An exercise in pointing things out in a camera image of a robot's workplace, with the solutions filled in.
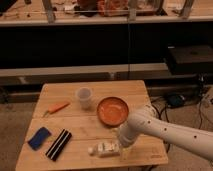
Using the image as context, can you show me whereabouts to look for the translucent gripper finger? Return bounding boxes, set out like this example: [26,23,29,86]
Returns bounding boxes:
[120,147,131,161]

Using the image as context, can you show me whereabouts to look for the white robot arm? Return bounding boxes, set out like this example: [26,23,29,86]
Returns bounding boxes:
[117,106,213,161]

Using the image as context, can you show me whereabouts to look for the white plastic bottle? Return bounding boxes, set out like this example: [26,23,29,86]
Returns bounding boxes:
[88,141,120,157]

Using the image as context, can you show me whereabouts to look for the orange ceramic bowl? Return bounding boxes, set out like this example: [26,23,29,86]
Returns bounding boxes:
[97,97,129,127]

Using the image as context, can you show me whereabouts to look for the wooden folding table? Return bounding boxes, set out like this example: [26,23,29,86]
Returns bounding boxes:
[15,80,168,171]

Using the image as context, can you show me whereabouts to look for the black white striped block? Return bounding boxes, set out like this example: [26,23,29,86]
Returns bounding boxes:
[45,129,72,161]

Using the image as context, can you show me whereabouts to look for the translucent plastic cup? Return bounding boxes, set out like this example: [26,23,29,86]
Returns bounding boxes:
[76,87,92,109]

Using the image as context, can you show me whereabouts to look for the blue sponge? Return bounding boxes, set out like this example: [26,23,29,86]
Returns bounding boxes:
[27,127,51,150]

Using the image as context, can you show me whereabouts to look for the black box on shelf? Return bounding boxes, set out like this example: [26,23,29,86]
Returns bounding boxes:
[166,45,213,75]

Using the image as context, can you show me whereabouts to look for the black floor cables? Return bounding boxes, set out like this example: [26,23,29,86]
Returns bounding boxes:
[149,94,188,124]

